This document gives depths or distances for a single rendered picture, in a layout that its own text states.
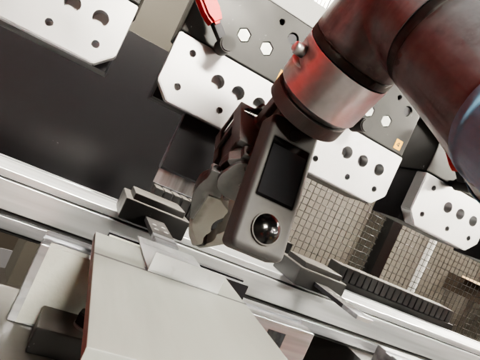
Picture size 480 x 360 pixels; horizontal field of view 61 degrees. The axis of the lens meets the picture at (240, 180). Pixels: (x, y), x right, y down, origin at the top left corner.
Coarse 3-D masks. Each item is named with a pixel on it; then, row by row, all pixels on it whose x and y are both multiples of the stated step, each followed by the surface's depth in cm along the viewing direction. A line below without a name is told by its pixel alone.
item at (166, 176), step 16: (176, 128) 52; (192, 128) 51; (208, 128) 52; (176, 144) 51; (192, 144) 52; (208, 144) 52; (176, 160) 51; (192, 160) 52; (208, 160) 52; (160, 176) 52; (176, 176) 52; (192, 176) 52; (192, 192) 53
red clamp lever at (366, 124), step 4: (360, 120) 51; (364, 120) 50; (368, 120) 50; (356, 124) 51; (360, 124) 50; (364, 124) 50; (368, 124) 50; (372, 124) 51; (348, 128) 54; (352, 128) 52; (356, 128) 51; (360, 128) 51; (364, 128) 50; (368, 128) 51
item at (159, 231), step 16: (128, 192) 74; (144, 192) 75; (128, 208) 69; (144, 208) 70; (160, 208) 72; (176, 208) 74; (144, 224) 70; (160, 224) 68; (176, 224) 72; (160, 240) 57
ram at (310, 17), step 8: (272, 0) 49; (280, 0) 49; (288, 0) 50; (296, 0) 50; (304, 0) 50; (312, 0) 51; (288, 8) 50; (296, 8) 50; (304, 8) 51; (312, 8) 51; (320, 8) 51; (296, 16) 50; (304, 16) 51; (312, 16) 51; (320, 16) 51; (312, 24) 51
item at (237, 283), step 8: (112, 232) 52; (128, 240) 52; (136, 240) 53; (200, 264) 56; (216, 272) 57; (224, 272) 58; (232, 280) 55; (240, 280) 58; (240, 288) 56; (240, 296) 56
